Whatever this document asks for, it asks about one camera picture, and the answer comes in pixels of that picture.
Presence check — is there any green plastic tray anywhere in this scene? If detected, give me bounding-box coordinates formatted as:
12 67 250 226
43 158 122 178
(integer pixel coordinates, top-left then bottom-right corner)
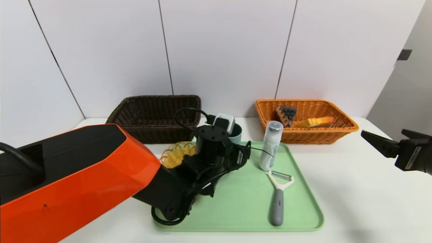
152 141 325 232

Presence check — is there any orange wicker basket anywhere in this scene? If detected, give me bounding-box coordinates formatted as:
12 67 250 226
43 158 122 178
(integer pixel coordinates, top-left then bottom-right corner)
255 99 359 145

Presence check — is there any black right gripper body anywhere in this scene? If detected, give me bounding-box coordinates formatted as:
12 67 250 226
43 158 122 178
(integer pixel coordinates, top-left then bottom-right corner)
394 137 432 176

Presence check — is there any teal plastic cup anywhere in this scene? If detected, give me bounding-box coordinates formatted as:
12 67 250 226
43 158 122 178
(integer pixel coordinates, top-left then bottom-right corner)
229 123 243 145

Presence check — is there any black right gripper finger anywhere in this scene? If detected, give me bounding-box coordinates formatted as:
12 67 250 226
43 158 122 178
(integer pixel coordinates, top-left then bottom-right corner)
401 129 432 140
360 130 400 158

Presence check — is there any white peeler grey handle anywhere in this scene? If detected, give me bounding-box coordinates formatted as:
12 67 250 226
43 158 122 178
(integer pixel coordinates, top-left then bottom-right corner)
266 170 295 226

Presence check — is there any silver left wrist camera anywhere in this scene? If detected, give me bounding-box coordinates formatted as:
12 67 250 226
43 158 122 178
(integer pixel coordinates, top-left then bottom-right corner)
213 113 236 135

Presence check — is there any chocolate blueberry cake slice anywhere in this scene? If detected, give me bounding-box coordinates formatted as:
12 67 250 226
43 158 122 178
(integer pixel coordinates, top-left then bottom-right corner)
276 106 298 128

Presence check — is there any white bread slice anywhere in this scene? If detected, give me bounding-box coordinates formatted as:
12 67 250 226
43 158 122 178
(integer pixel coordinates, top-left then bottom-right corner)
293 117 335 129

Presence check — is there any dark brown wicker basket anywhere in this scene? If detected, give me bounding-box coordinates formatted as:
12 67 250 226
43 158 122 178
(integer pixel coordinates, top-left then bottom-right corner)
106 95 202 144

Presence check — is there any white bottle grey cap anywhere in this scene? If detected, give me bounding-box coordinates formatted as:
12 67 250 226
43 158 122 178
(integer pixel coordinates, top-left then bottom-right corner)
259 121 284 171

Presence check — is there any small yellow wicker basket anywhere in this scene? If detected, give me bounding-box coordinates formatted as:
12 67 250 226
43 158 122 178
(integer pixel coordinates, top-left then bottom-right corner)
159 141 197 169

